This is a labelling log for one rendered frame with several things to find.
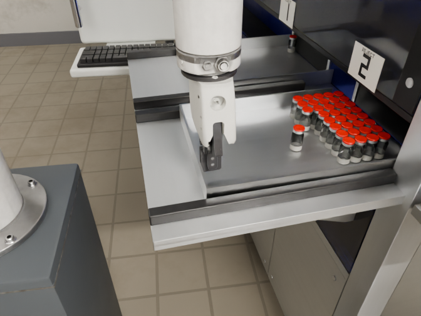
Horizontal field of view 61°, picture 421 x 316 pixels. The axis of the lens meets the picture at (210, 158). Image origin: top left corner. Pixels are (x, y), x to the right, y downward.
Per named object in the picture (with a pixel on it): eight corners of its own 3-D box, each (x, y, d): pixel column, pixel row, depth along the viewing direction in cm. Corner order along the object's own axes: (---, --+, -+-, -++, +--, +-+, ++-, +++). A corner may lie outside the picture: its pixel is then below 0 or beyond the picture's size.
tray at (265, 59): (288, 45, 108) (290, 34, 106) (331, 83, 88) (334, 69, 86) (177, 56, 102) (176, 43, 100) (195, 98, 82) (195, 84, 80)
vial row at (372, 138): (326, 110, 77) (331, 91, 74) (374, 160, 63) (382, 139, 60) (317, 111, 77) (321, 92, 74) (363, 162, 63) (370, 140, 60)
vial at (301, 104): (302, 119, 74) (305, 100, 71) (306, 125, 72) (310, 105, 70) (292, 120, 74) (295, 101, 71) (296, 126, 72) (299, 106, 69)
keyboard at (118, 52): (198, 46, 128) (198, 39, 126) (202, 62, 117) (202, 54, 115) (84, 51, 124) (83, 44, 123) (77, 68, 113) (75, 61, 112)
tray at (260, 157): (328, 101, 81) (332, 86, 79) (401, 173, 61) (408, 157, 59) (180, 118, 75) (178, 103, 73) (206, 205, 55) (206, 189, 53)
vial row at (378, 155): (336, 109, 78) (341, 89, 75) (386, 158, 64) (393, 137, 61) (326, 110, 77) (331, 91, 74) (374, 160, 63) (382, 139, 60)
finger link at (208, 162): (225, 144, 52) (225, 179, 56) (220, 132, 54) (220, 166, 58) (204, 147, 51) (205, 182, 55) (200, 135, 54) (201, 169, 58)
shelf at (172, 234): (281, 46, 113) (282, 40, 112) (443, 196, 59) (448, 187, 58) (127, 60, 104) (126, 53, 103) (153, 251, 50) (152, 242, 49)
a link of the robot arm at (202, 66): (251, 54, 43) (250, 77, 45) (230, 30, 50) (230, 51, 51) (182, 61, 41) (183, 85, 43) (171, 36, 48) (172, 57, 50)
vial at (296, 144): (298, 144, 67) (302, 125, 65) (303, 150, 66) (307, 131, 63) (287, 145, 67) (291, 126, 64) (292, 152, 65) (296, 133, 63)
